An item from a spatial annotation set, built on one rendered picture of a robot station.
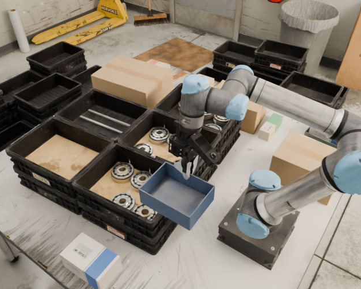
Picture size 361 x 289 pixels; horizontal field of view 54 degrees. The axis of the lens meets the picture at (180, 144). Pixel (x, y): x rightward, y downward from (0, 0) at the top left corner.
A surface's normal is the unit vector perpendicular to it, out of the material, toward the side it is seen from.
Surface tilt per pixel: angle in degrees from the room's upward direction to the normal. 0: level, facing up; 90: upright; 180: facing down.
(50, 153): 0
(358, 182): 84
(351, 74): 73
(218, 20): 90
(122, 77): 0
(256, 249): 90
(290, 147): 0
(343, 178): 84
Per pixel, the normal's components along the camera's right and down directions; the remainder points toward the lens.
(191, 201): -0.01, -0.73
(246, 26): -0.58, 0.54
